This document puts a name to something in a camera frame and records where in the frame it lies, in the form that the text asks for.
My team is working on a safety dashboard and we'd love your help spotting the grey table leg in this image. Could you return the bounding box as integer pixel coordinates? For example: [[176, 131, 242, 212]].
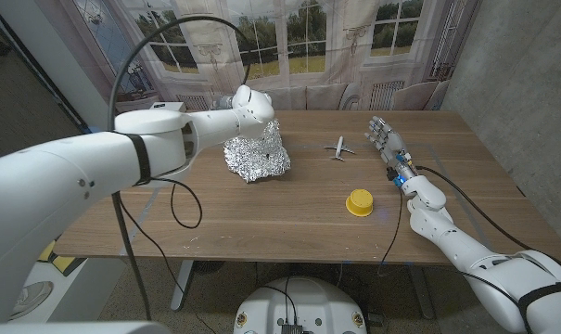
[[407, 264, 437, 320], [170, 259, 196, 312]]

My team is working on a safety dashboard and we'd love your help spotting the aluminum foil sheet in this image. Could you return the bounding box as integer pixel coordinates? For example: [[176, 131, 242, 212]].
[[223, 119, 292, 184]]

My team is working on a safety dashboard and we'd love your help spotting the yellow and black floor object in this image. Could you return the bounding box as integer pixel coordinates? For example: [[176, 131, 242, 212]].
[[38, 240, 84, 275]]

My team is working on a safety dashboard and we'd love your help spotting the white power strip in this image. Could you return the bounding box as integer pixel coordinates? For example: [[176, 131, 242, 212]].
[[149, 101, 187, 113]]

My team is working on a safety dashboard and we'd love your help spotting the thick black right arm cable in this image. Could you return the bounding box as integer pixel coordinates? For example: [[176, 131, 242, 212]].
[[414, 164, 561, 282]]

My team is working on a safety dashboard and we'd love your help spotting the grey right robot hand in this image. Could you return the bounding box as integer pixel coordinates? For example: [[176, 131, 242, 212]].
[[363, 115, 419, 186]]

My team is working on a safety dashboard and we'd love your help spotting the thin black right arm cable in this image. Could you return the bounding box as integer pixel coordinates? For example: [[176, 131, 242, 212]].
[[376, 185, 404, 278]]

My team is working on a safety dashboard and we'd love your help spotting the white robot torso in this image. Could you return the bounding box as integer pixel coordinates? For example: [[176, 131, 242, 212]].
[[233, 276, 368, 334]]

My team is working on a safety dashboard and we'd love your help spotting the printed window backdrop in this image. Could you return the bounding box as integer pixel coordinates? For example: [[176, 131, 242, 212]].
[[33, 0, 483, 140]]

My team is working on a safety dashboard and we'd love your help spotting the white toy aeroplane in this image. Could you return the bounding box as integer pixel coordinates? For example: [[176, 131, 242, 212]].
[[324, 135, 356, 162]]

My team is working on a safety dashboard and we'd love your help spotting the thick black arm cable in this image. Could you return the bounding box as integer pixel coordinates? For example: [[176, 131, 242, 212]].
[[107, 15, 253, 322], [414, 164, 561, 282]]

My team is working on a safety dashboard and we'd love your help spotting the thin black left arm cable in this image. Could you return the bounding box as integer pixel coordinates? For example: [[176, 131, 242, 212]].
[[120, 177, 219, 334]]

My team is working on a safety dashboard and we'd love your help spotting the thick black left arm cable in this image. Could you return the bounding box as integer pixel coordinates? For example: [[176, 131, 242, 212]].
[[107, 15, 253, 322]]

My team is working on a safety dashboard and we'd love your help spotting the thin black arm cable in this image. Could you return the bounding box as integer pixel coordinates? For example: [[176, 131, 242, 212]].
[[376, 185, 404, 278], [120, 177, 219, 334]]

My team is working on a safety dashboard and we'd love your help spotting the yellow plastic lid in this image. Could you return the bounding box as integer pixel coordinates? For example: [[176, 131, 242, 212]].
[[345, 187, 375, 218]]

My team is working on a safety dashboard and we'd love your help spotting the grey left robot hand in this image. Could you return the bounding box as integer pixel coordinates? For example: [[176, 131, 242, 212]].
[[212, 95, 237, 111]]

